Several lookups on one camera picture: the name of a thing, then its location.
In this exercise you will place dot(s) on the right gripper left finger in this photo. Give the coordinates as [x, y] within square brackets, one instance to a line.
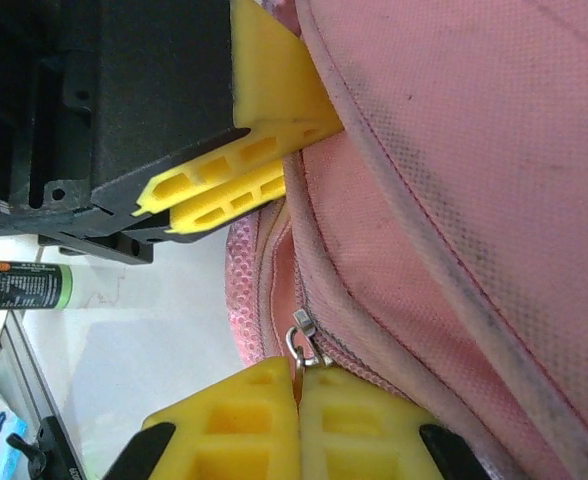
[234, 425]

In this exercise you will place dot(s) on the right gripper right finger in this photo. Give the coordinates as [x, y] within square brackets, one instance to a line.
[364, 440]

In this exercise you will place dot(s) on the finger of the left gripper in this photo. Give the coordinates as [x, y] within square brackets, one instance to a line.
[274, 75]
[224, 205]

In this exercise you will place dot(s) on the pink backpack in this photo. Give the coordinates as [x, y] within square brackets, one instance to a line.
[449, 200]

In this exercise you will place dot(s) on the black green labelled tube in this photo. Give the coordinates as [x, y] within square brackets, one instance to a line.
[24, 285]

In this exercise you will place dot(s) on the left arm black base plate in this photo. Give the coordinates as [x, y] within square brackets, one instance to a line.
[59, 460]

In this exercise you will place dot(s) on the aluminium mounting rail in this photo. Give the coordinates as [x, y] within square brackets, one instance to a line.
[31, 380]

